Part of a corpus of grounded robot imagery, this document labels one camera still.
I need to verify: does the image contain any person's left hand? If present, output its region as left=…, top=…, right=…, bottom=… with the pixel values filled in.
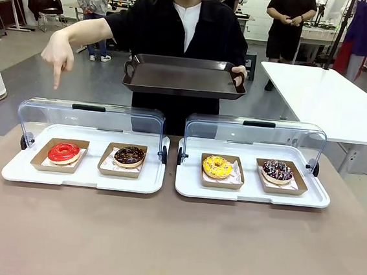
left=229, top=64, right=248, bottom=89

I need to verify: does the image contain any bystander in black t-shirt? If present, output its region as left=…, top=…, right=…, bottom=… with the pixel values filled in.
left=258, top=0, right=319, bottom=95

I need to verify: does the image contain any black tripod pole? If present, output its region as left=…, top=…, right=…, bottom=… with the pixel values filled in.
left=322, top=0, right=359, bottom=72

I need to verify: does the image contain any dark brown serving tray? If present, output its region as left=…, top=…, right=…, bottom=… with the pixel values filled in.
left=120, top=51, right=250, bottom=103

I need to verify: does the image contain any red glazed donut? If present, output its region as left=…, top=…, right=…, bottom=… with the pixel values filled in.
left=47, top=141, right=82, bottom=167

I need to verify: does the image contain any brown cardboard donut box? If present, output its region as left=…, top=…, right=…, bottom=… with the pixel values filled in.
left=197, top=151, right=247, bottom=192
left=30, top=135, right=91, bottom=176
left=96, top=140, right=149, bottom=180
left=252, top=157, right=311, bottom=197

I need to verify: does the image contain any bystander in purple apron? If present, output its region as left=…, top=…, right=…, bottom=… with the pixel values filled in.
left=331, top=0, right=367, bottom=83

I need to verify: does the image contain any dark purple sprinkled donut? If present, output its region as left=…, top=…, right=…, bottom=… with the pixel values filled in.
left=260, top=158, right=296, bottom=186

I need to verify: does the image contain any person's right hand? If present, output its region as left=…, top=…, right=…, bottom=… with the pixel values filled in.
left=38, top=28, right=78, bottom=92

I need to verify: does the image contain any chair with black jacket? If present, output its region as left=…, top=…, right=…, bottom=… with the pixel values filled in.
left=25, top=0, right=71, bottom=34

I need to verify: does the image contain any chocolate glazed donut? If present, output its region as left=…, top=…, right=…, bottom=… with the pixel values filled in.
left=113, top=144, right=147, bottom=170

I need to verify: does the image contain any person's right forearm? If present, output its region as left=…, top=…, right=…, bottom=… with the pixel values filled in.
left=54, top=13, right=118, bottom=46

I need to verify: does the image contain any yellow sprinkled donut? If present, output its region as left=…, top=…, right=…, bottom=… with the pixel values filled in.
left=201, top=155, right=234, bottom=181

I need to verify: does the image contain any white background workbench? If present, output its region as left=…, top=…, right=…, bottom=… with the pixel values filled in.
left=296, top=21, right=344, bottom=68

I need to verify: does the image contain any person in black shirt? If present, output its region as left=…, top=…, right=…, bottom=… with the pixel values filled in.
left=95, top=0, right=253, bottom=142

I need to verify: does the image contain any white display tray base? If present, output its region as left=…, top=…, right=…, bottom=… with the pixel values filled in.
left=0, top=118, right=172, bottom=197
left=173, top=135, right=337, bottom=212

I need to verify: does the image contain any clear plastic display lid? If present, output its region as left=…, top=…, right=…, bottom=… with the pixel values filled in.
left=13, top=95, right=173, bottom=166
left=176, top=110, right=329, bottom=180

